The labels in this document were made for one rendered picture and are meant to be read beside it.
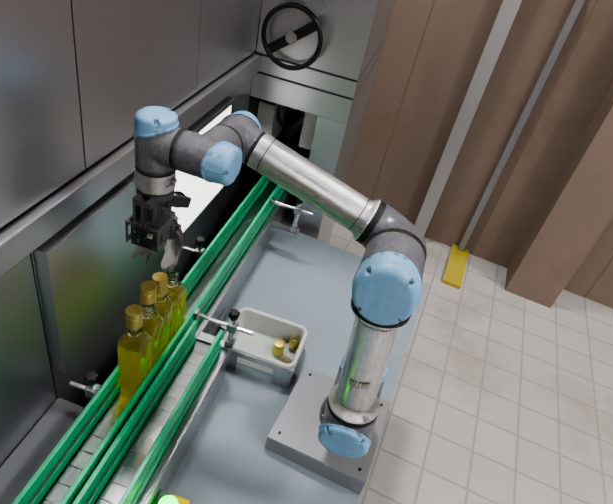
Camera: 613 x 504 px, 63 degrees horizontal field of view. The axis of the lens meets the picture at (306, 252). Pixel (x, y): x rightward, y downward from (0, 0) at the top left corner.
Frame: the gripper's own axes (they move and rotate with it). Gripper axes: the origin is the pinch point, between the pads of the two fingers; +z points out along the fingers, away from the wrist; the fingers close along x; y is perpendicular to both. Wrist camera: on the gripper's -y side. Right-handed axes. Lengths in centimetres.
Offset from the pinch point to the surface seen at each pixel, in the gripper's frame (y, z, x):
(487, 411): -104, 121, 123
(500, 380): -128, 121, 130
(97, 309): 7.1, 14.5, -11.6
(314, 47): -95, -26, 3
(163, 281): 0.9, 4.8, 1.5
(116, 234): -1.8, -1.3, -11.9
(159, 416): 15.0, 32.8, 9.1
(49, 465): 37.2, 25.4, -1.8
